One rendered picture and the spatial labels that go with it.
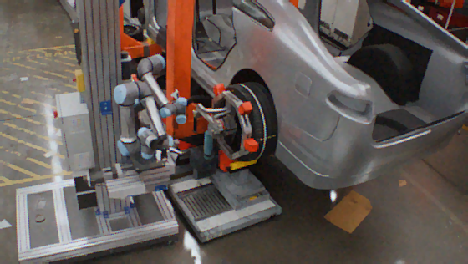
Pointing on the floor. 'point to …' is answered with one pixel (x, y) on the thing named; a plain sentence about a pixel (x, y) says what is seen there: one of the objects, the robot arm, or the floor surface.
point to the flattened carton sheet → (349, 211)
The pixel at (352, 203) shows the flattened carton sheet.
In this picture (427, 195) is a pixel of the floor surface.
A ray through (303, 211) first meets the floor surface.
